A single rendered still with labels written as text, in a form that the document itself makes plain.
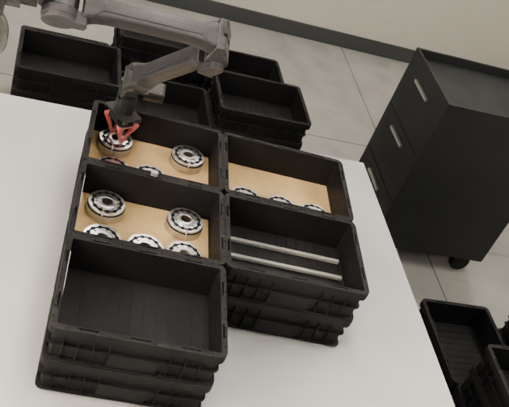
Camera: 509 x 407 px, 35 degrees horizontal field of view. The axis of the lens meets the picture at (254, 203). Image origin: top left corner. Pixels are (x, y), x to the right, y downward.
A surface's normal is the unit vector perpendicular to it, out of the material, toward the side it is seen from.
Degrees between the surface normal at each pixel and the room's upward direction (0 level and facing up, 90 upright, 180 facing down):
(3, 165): 0
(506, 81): 0
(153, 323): 0
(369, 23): 90
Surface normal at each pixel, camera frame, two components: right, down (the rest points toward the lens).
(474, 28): 0.13, 0.66
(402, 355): 0.32, -0.74
